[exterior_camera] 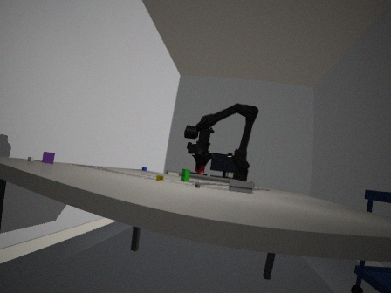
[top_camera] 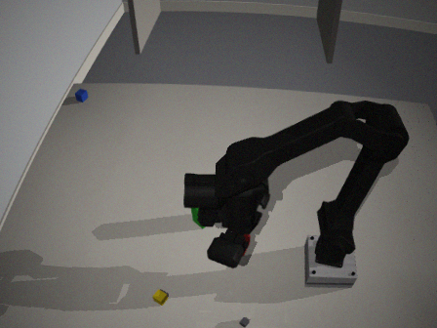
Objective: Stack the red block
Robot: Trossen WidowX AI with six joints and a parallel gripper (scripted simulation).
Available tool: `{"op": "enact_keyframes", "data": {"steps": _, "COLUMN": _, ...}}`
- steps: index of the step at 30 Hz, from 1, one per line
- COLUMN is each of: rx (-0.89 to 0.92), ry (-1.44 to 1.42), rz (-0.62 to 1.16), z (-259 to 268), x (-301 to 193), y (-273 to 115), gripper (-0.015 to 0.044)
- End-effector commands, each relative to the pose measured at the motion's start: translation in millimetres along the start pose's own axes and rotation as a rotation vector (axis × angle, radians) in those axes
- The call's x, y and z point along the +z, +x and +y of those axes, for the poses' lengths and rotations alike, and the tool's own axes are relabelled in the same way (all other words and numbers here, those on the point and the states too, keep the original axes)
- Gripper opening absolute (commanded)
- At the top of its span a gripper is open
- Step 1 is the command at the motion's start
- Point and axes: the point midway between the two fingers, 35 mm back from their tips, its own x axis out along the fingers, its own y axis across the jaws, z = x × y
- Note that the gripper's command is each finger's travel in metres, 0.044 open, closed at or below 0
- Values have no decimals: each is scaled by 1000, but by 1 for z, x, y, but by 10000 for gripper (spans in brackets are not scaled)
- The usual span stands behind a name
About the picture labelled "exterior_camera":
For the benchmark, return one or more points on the purple block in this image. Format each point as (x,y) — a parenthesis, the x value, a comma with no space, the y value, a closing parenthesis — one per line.
(48,157)

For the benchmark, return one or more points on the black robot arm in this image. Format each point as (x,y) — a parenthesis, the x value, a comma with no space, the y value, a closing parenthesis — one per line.
(207,121)

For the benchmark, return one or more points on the red block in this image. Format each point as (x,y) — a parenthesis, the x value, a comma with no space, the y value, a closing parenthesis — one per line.
(202,168)

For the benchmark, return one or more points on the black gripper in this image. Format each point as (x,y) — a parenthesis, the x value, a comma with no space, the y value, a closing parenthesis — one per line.
(202,154)

